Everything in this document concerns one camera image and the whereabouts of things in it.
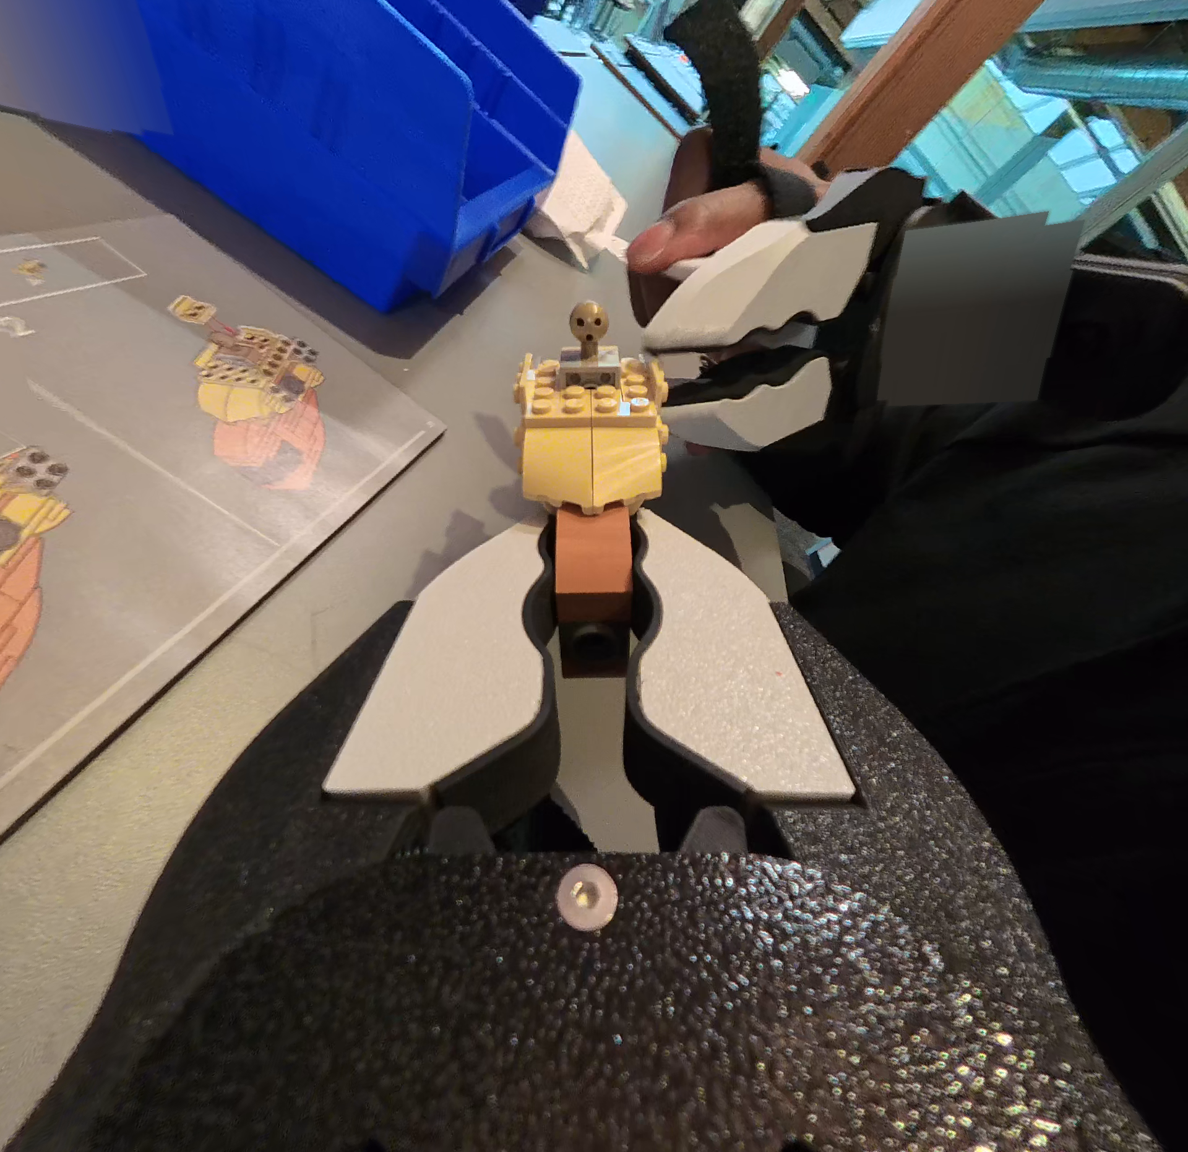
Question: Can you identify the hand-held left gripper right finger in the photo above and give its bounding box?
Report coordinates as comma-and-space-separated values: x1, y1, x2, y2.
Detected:
627, 516, 860, 806

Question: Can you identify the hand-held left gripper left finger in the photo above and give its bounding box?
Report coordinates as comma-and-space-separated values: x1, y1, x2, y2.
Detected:
321, 518, 560, 806

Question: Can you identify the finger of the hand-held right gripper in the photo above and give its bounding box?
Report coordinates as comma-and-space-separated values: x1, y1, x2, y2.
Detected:
663, 354, 834, 454
638, 219, 878, 353

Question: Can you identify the tan and orange brick model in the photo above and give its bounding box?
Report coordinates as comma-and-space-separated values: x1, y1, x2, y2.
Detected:
512, 299, 669, 681

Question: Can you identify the person's right forearm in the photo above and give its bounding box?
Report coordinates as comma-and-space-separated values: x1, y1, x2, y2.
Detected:
732, 396, 1188, 634

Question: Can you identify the grey desk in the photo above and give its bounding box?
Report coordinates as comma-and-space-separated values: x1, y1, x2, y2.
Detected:
0, 11, 835, 1152

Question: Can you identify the person's right hand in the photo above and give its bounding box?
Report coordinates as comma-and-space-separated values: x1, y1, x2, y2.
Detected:
627, 126, 774, 328

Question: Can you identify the wooden beam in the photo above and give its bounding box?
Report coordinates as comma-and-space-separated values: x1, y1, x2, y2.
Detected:
789, 0, 1081, 181

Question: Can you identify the white patterned paper bag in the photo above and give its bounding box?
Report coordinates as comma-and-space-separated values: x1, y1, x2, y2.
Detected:
525, 136, 634, 272

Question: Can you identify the blue storage bin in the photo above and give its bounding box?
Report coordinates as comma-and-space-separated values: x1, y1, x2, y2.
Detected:
351, 0, 582, 300
121, 0, 476, 315

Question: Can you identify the person's black jacket torso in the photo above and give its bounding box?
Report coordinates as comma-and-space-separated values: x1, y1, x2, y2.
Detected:
789, 557, 1188, 1152

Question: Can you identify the grey instruction booklet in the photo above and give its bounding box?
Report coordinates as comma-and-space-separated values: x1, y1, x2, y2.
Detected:
0, 212, 447, 838

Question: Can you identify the metal air duct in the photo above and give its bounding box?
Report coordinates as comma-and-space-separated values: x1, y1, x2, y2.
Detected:
1001, 33, 1188, 107

